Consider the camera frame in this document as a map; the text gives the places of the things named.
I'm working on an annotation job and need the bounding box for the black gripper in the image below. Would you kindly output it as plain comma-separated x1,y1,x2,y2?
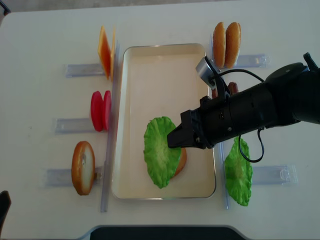
167,96,234,149

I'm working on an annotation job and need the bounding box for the green lettuce leaf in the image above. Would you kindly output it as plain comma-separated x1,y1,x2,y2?
224,136,253,207
143,116,182,189

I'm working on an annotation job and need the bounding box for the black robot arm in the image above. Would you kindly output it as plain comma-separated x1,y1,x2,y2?
167,53,320,149

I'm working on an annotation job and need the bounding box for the bread slice on tray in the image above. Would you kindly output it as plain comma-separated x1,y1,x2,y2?
174,148,187,176

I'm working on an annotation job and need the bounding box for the left brown meat patty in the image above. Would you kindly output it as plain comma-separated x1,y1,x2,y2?
212,88,218,99

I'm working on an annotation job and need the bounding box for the brown meat patty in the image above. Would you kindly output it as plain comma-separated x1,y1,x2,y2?
212,88,218,99
227,82,239,96

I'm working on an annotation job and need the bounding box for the right brown meat patty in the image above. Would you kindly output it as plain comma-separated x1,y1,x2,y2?
227,82,239,96

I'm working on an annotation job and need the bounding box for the upright bread slice left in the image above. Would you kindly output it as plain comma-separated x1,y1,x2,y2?
71,141,95,196

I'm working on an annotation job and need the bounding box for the clear lettuce holder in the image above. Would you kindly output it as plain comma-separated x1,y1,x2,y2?
252,164,298,185

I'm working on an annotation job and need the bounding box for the left orange cheese slice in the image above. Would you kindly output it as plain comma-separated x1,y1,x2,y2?
97,26,111,79

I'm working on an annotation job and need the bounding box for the clear tomato holder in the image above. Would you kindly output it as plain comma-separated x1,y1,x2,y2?
53,118,96,134

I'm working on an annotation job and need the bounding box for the clear cheese holder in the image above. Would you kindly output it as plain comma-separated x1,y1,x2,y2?
65,63,105,78

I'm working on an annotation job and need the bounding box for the clear bread holder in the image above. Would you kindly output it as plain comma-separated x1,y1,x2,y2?
41,166,104,187

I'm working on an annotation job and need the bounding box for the white rectangular tray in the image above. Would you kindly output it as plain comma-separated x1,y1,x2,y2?
111,43,216,200

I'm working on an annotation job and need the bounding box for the clear bun holder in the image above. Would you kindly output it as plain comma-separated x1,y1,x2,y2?
234,53,270,68

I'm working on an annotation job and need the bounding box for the left bun slice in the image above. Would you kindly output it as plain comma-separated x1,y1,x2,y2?
212,22,226,69

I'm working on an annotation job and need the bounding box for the bun slice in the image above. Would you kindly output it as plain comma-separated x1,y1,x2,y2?
212,22,226,69
224,22,242,69

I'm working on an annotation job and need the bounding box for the right bun slice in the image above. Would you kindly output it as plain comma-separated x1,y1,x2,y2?
224,22,242,69

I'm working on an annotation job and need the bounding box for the dark base bottom edge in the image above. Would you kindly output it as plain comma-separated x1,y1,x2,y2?
90,226,244,240

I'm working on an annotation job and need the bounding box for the black object left edge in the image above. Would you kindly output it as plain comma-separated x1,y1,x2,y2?
0,190,12,234

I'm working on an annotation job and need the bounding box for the dark object top left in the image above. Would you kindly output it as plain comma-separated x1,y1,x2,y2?
0,0,11,16

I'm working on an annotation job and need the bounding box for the right long clear rail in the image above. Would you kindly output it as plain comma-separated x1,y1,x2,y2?
216,142,230,210

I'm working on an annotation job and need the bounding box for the long clear rail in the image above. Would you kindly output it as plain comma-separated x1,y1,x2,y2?
216,142,230,210
100,40,123,213

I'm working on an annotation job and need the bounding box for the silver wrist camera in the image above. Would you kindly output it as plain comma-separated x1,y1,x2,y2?
195,55,219,90

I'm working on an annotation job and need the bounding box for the left long clear rail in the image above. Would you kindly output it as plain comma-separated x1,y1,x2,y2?
100,40,123,213

